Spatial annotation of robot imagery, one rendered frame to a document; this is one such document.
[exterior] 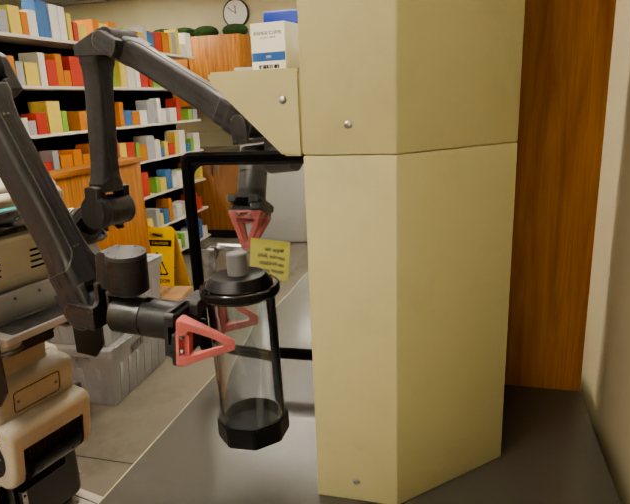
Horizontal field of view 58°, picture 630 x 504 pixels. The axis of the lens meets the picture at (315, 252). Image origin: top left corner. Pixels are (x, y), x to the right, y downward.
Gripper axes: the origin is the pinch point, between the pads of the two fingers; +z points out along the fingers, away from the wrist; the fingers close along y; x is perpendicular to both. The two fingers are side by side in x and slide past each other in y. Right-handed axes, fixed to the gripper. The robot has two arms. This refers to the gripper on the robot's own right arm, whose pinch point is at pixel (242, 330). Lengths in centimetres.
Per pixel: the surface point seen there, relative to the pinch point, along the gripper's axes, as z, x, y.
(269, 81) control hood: 4.5, -33.3, -2.9
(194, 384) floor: -100, 125, 183
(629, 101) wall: 52, -32, 34
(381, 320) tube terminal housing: 19.5, -5.5, -2.9
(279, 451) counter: 4.1, 22.6, 5.6
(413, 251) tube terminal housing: 22.6, -14.2, -1.1
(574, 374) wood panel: 51, 16, 34
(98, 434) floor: -123, 127, 130
